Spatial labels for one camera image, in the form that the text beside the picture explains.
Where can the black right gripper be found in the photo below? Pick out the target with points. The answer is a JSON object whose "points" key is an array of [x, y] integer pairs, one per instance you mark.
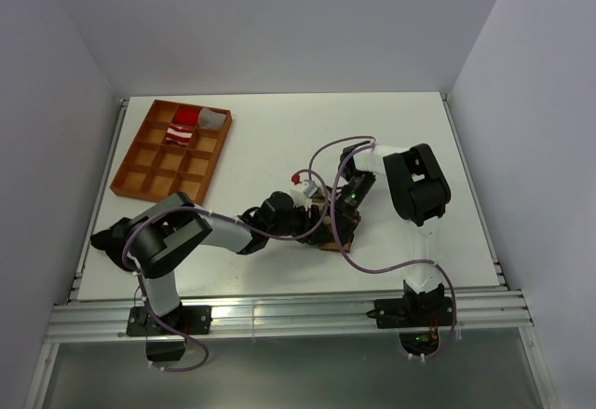
{"points": [[346, 221]]}

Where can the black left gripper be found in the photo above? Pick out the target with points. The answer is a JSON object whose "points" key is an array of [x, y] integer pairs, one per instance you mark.
{"points": [[308, 224]]}

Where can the brown beige striped sock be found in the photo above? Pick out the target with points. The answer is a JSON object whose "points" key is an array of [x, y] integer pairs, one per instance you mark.
{"points": [[323, 236]]}

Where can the red white striped sock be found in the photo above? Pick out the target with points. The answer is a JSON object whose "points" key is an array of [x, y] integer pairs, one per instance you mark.
{"points": [[179, 135]]}

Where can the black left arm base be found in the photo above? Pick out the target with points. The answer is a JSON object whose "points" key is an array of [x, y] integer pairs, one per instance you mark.
{"points": [[187, 320]]}

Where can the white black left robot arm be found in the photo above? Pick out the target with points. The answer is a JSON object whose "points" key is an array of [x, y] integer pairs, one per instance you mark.
{"points": [[157, 241]]}

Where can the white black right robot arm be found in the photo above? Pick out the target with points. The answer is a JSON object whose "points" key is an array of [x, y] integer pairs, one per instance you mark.
{"points": [[419, 194]]}

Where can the rolled grey sock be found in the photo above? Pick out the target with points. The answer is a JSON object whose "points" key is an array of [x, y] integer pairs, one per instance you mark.
{"points": [[209, 119]]}

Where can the brown wooden compartment tray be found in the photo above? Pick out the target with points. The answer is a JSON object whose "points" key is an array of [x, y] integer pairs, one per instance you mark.
{"points": [[153, 169]]}

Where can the rolled red sock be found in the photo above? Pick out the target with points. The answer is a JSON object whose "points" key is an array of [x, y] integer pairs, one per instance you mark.
{"points": [[186, 117]]}

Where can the black patterned sock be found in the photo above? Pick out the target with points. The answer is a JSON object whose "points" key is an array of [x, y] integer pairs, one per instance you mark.
{"points": [[112, 241]]}

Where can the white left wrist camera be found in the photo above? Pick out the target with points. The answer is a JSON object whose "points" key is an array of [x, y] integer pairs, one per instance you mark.
{"points": [[302, 192]]}

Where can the aluminium front rail frame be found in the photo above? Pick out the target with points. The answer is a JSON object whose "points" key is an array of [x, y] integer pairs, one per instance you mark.
{"points": [[289, 315]]}

